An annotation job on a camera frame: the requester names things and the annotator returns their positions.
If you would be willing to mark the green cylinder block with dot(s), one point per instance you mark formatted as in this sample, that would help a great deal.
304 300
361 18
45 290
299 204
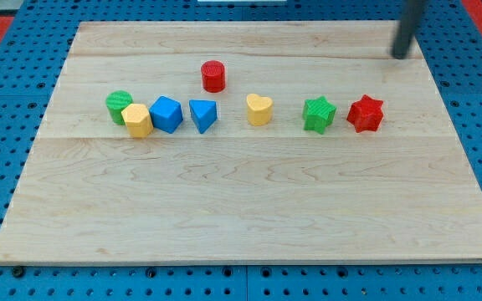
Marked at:
116 102

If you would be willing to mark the light wooden board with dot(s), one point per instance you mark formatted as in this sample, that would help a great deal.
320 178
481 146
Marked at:
275 194

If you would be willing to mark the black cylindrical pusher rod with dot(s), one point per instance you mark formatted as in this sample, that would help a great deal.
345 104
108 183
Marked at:
407 26

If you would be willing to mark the yellow heart block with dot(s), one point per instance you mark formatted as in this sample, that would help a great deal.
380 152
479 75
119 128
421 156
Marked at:
259 109

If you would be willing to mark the red cylinder block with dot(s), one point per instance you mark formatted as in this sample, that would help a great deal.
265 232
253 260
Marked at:
213 76

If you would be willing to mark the green star block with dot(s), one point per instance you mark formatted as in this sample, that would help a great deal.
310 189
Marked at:
318 114

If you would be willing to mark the blue triangle block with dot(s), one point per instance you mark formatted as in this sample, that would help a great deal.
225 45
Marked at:
203 113

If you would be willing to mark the yellow hexagon block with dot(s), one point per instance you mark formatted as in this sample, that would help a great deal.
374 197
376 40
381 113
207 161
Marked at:
137 120

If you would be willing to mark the blue cube block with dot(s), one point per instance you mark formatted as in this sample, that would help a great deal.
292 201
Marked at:
166 114

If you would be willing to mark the red star block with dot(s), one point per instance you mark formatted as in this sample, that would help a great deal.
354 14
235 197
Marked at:
366 114

